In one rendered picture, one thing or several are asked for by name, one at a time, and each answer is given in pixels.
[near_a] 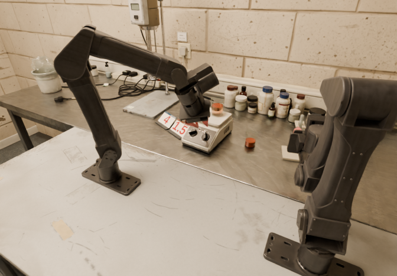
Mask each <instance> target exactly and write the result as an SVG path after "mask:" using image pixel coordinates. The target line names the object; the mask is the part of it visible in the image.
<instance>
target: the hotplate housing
mask: <svg viewBox="0 0 397 276"><path fill-rule="evenodd" d="M198 125H199V126H201V127H203V128H207V129H210V130H213V131H216V134H215V136H214V138H213V140H212V142H211V144H210V145H209V147H208V148H207V147H205V146H202V145H199V144H196V143H194V142H191V141H188V140H186V139H183V137H184V135H185V134H186V132H187V130H188V129H189V127H190V126H189V127H188V128H187V130H186V132H185V134H184V135H183V137H182V139H181V141H182V144H184V145H187V146H189V147H192V148H195V149H197V150H200V151H203V152H206V153H208V154H209V153H210V152H211V151H212V150H213V149H214V148H215V147H216V146H217V145H218V144H220V143H221V142H222V141H223V140H224V139H225V138H226V137H227V136H228V135H229V134H230V133H231V131H232V129H233V118H232V117H230V118H229V119H228V120H227V121H226V122H225V123H223V124H222V125H221V126H219V127H216V126H213V125H209V124H208V127H206V126H205V124H204V123H202V122H198Z"/></svg>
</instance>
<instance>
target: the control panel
mask: <svg viewBox="0 0 397 276"><path fill-rule="evenodd" d="M192 129H196V130H197V135H196V136H194V137H192V136H190V134H189V133H188V131H190V130H192ZM199 129H200V131H199ZM203 131H206V133H207V134H209V135H210V138H209V139H208V140H207V141H203V140H202V138H201V136H202V135H203V134H204V132H203ZM215 134H216V131H213V130H210V129H207V128H203V127H201V126H198V128H196V127H194V126H190V127H189V129H188V130H187V132H186V134H185V135H184V137H183V139H186V140H188V141H191V142H194V143H196V144H199V145H202V146H205V147H207V148H208V147H209V145H210V144H211V142H212V140H213V138H214V136H215Z"/></svg>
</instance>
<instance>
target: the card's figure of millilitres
mask: <svg viewBox="0 0 397 276"><path fill-rule="evenodd" d="M187 128H188V126H186V125H184V124H183V123H181V122H180V121H176V122H175V124H174V125H173V127H172V129H173V130H175V131H176V132H178V133H179V134H180V135H182V136H183V135H184V134H185V132H186V130H187Z"/></svg>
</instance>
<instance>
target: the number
mask: <svg viewBox="0 0 397 276"><path fill-rule="evenodd" d="M174 120H175V118H173V117H172V116H169V115H168V114H167V113H164V114H163V116H162V117H161V118H160V121H161V122H163V123H164V124H166V125H167V126H169V127H170V125H171V124H172V123H173V121H174Z"/></svg>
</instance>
